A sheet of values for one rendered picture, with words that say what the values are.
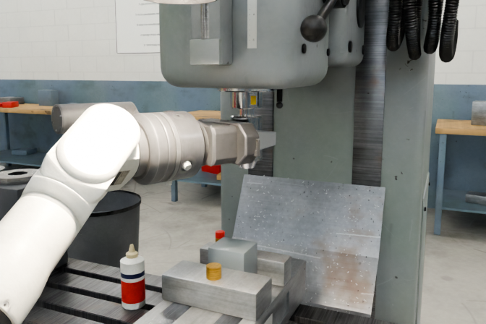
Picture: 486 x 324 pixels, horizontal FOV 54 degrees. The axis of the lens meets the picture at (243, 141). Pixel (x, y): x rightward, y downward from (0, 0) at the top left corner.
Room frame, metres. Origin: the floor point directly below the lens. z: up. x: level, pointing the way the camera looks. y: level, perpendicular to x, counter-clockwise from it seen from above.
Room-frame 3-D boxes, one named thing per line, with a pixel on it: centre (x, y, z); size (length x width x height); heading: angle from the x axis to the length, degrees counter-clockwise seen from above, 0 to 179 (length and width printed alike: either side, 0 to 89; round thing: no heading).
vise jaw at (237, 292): (0.64, 0.04, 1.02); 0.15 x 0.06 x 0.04; 66
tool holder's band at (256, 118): (0.69, -0.01, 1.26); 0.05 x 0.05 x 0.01
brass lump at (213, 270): (0.64, 0.04, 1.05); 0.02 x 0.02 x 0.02
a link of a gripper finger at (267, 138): (0.66, -0.03, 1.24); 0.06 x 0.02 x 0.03; 132
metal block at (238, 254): (0.70, 0.02, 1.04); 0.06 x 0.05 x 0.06; 66
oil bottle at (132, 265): (0.77, 0.19, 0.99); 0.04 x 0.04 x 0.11
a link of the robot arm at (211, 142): (0.63, 0.06, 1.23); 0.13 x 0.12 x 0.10; 42
